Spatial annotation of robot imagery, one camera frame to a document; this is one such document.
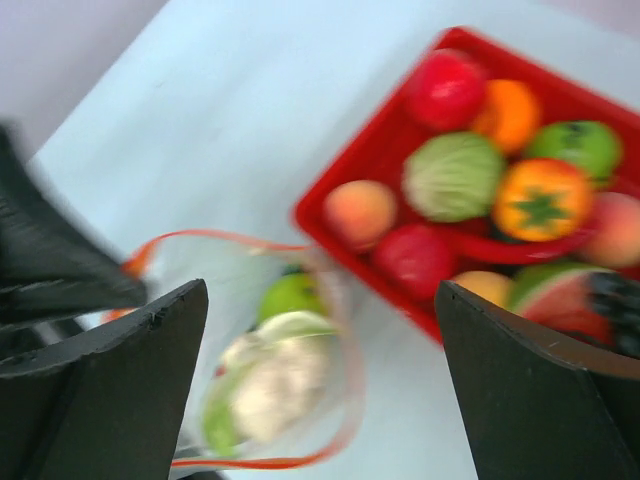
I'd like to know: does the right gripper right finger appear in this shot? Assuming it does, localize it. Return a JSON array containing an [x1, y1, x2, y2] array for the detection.
[[435, 281, 639, 480]]

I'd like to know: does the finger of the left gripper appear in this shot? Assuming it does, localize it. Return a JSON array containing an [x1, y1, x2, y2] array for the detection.
[[1, 126, 148, 320]]

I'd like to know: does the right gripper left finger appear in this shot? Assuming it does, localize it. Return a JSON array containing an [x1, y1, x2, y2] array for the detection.
[[1, 279, 208, 480]]

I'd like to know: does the white cauliflower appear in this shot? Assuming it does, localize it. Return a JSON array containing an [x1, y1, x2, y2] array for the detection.
[[202, 311, 339, 457]]

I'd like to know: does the clear zip top bag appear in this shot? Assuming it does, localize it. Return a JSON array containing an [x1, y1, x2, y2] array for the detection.
[[124, 229, 365, 479]]

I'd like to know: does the green apple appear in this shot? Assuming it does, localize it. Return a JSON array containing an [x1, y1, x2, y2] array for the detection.
[[257, 273, 327, 324]]

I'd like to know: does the watermelon slice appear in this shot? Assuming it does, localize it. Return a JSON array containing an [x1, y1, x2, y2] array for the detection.
[[505, 261, 613, 346]]

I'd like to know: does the yellow orange pepper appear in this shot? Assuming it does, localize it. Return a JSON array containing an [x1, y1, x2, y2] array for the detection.
[[452, 271, 513, 307]]

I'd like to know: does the black grape bunch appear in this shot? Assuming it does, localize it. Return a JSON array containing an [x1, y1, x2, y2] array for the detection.
[[587, 271, 639, 359]]

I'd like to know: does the red chili pepper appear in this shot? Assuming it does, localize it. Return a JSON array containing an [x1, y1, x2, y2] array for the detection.
[[438, 222, 596, 265]]

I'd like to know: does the red apple bottom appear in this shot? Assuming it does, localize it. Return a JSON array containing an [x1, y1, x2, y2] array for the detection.
[[372, 224, 457, 301]]

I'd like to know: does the red apple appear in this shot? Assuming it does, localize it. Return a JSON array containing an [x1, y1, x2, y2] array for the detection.
[[406, 48, 488, 132], [372, 224, 457, 301]]

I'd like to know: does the pink peach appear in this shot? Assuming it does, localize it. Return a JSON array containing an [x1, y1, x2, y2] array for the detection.
[[579, 192, 639, 269]]

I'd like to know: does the orange bell pepper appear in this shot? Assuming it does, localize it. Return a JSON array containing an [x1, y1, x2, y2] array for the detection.
[[492, 158, 594, 242]]

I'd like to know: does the green cabbage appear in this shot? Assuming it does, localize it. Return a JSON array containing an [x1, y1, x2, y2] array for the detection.
[[401, 131, 507, 223]]

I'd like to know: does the red plastic tray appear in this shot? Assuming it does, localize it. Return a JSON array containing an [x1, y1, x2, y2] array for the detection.
[[293, 26, 639, 343]]

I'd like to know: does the green bell pepper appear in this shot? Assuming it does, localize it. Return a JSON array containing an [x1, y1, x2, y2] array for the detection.
[[525, 120, 623, 189]]

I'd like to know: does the orange fruit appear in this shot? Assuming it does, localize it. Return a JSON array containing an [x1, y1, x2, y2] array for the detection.
[[471, 79, 542, 155]]

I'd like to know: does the red apple top left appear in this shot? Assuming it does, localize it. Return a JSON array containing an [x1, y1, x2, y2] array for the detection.
[[406, 48, 488, 132]]

